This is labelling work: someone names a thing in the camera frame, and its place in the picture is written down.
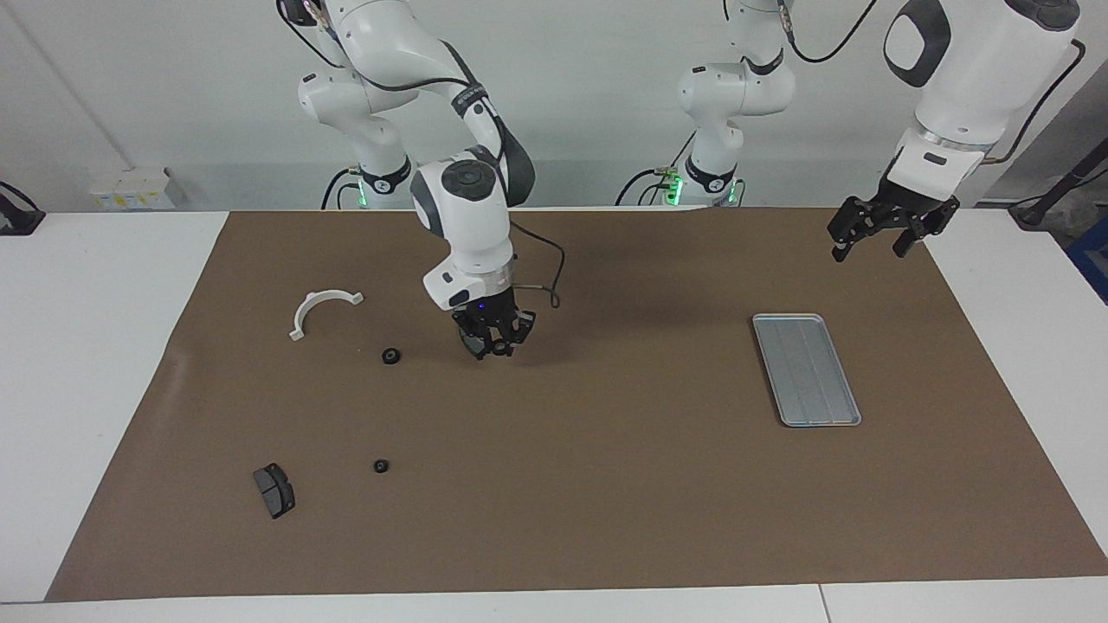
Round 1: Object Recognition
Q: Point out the white curved plastic bracket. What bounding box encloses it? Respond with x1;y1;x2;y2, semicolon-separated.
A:
288;289;365;342

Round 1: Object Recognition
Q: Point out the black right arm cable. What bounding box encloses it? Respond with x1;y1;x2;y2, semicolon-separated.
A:
342;52;568;310

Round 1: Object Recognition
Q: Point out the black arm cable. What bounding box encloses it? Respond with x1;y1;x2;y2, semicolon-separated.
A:
342;52;568;310
775;0;1087;165

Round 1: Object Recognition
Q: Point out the brown table mat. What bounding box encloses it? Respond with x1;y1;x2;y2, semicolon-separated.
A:
45;206;1108;602

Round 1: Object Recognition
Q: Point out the black right base cable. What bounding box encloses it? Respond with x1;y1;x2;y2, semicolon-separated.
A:
322;167;360;209

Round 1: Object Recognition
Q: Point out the black base cable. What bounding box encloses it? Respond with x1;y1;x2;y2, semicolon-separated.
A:
616;130;698;207
322;167;360;209

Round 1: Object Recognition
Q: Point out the black stand pole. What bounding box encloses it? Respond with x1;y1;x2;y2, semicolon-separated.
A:
1008;143;1108;228

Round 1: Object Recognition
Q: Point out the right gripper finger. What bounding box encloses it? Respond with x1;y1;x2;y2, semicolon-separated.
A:
506;311;538;357
459;318;496;357

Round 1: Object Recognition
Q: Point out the white wall socket box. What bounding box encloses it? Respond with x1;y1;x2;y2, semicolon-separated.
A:
89;168;187;211

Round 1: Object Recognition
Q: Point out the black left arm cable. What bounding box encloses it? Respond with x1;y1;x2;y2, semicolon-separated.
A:
775;0;1087;165

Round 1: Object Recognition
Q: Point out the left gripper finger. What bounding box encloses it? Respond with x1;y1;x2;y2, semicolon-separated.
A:
827;197;875;262
892;215;931;260

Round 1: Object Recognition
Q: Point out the black left base cable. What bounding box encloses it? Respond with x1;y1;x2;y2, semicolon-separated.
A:
616;130;698;207

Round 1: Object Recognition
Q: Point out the black clamp mount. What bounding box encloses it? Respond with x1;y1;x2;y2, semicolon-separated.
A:
0;180;46;236

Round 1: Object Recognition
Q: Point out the silver metal tray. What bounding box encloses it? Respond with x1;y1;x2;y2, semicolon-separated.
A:
751;313;862;428

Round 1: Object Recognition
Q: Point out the blue crate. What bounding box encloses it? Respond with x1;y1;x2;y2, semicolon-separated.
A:
1066;238;1108;305

